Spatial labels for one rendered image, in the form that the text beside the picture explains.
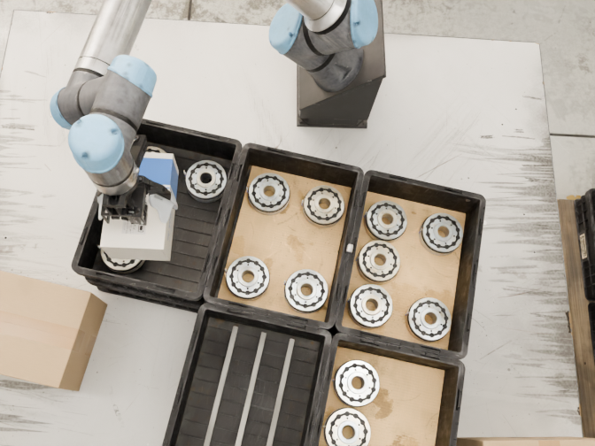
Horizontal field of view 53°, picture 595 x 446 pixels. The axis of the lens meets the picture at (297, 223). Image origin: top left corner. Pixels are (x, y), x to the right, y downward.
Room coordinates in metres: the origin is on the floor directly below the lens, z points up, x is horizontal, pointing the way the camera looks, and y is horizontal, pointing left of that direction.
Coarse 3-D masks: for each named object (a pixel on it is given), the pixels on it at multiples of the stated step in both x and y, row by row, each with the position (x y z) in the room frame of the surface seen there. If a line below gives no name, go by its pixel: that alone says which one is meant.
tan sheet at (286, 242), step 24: (264, 168) 0.59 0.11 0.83; (240, 216) 0.46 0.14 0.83; (264, 216) 0.47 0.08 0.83; (288, 216) 0.48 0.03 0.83; (240, 240) 0.39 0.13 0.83; (264, 240) 0.41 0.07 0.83; (288, 240) 0.42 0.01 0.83; (312, 240) 0.43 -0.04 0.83; (336, 240) 0.44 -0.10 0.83; (288, 264) 0.36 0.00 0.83; (312, 264) 0.37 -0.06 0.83; (288, 312) 0.24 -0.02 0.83
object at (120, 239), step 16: (144, 160) 0.43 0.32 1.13; (160, 160) 0.44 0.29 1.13; (160, 176) 0.41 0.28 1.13; (176, 176) 0.44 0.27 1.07; (176, 192) 0.41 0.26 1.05; (112, 224) 0.29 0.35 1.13; (128, 224) 0.30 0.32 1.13; (160, 224) 0.31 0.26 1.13; (112, 240) 0.26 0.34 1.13; (128, 240) 0.27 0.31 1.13; (144, 240) 0.27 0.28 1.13; (160, 240) 0.28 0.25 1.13; (112, 256) 0.24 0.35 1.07; (128, 256) 0.25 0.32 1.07; (144, 256) 0.25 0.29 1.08; (160, 256) 0.26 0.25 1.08
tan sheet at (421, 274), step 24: (408, 216) 0.54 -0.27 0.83; (456, 216) 0.57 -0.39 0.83; (360, 240) 0.46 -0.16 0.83; (408, 240) 0.48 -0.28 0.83; (408, 264) 0.42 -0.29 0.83; (432, 264) 0.43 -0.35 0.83; (456, 264) 0.45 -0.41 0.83; (384, 288) 0.35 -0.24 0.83; (408, 288) 0.36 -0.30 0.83; (432, 288) 0.37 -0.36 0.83; (408, 336) 0.24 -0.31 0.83
